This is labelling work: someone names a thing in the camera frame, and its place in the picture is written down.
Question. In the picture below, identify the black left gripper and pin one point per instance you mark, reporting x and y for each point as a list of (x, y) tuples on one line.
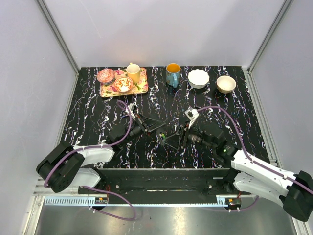
[(145, 129)]

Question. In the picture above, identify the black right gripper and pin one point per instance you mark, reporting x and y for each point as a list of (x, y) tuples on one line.
[(174, 140)]

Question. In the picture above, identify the black remote control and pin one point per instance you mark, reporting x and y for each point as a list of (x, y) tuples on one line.
[(162, 142)]

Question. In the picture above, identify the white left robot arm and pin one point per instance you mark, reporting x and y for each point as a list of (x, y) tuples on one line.
[(64, 166)]

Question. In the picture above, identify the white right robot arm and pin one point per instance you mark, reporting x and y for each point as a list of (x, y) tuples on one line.
[(292, 191)]

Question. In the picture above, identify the orange patterned bowl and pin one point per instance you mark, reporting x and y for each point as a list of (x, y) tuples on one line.
[(123, 84)]

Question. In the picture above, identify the yellow mug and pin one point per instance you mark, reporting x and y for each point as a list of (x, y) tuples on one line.
[(133, 72)]

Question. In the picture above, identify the floral rectangular tray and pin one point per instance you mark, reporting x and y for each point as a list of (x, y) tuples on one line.
[(141, 87)]

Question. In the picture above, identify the blue mug orange inside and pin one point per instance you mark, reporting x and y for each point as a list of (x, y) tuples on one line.
[(173, 74)]

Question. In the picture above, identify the pink patterned bowl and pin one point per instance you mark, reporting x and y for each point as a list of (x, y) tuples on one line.
[(106, 76)]

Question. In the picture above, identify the white scalloped bowl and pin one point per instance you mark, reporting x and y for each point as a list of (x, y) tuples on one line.
[(198, 79)]

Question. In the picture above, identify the cream round bowl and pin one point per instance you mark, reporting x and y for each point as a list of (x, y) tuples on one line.
[(225, 84)]

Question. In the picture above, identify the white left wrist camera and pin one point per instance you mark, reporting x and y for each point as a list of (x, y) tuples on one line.
[(130, 110)]

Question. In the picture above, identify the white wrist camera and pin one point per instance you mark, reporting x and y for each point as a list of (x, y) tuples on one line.
[(192, 115), (130, 110)]

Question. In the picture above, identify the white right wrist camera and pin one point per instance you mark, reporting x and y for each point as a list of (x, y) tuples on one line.
[(192, 115)]

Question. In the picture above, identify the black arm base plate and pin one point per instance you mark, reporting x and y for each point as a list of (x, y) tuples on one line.
[(204, 181)]

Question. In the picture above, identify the aluminium front rail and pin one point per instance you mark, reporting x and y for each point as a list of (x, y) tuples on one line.
[(138, 197)]

